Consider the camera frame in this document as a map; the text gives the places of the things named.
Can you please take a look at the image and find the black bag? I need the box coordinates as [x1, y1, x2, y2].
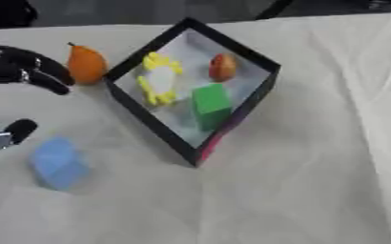
[0, 0, 41, 29]

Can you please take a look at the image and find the yellow and white soft toy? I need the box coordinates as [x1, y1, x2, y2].
[135, 51, 186, 107]

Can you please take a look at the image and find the black box white inside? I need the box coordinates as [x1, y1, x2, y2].
[102, 16, 282, 168]

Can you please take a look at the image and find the black tripod leg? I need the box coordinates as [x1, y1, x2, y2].
[252, 0, 296, 21]

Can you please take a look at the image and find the light blue block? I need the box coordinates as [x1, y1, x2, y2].
[27, 135, 93, 192]

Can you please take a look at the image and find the red orange toy fruit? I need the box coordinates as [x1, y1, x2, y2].
[207, 52, 239, 83]

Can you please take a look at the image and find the green block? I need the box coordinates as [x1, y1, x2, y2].
[190, 82, 235, 132]

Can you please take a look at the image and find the orange toy pear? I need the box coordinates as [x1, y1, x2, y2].
[65, 41, 111, 86]

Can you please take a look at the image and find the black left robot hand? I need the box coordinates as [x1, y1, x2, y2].
[0, 41, 77, 155]

